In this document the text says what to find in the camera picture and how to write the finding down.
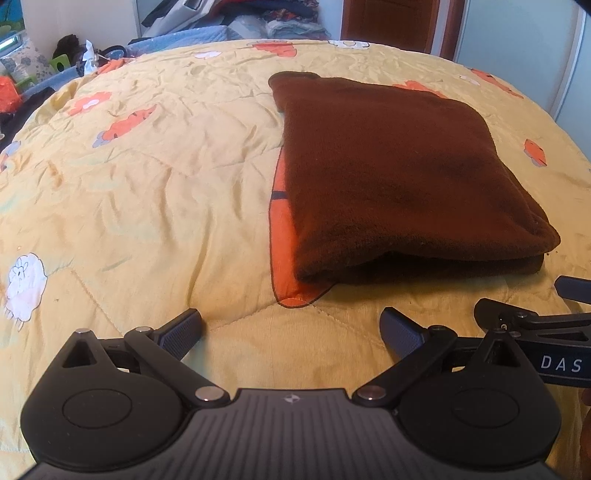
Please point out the orange plastic bag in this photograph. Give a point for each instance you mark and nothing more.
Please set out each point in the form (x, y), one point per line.
(9, 94)

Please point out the window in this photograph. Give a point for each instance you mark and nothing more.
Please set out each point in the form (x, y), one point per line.
(9, 42)

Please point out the floral pillow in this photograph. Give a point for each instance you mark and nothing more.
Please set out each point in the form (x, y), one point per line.
(27, 62)

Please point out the yellow carrot print quilt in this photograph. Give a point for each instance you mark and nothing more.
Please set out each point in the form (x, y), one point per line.
(138, 184)

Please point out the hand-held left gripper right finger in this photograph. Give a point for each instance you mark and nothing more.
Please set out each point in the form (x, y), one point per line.
(399, 332)

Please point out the pile of clothes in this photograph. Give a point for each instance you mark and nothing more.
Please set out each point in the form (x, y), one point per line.
(258, 18)

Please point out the lotus print window blind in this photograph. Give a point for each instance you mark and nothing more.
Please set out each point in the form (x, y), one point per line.
(9, 16)

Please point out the white flower decal wardrobe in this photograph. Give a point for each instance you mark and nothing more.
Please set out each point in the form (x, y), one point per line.
(521, 46)

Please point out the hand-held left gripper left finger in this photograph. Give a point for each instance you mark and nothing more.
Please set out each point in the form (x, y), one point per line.
(182, 330)

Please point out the brown knit sweater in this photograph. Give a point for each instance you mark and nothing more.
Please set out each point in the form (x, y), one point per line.
(392, 184)

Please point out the black bag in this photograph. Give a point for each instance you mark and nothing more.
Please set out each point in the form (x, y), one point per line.
(68, 45)

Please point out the blue quilted blanket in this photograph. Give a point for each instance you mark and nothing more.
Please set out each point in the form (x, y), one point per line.
(184, 39)

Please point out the green plastic stool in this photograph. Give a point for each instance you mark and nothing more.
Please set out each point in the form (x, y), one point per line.
(60, 62)

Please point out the dark blue bowl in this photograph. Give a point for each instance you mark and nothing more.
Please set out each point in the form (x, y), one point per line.
(114, 50)

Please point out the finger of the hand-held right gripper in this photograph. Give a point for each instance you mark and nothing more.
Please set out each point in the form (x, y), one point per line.
(491, 311)
(575, 288)

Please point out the brown wooden door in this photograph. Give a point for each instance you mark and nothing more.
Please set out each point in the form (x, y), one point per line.
(392, 23)

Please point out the white crumpled plastic bag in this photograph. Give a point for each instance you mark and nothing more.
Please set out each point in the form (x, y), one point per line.
(87, 57)

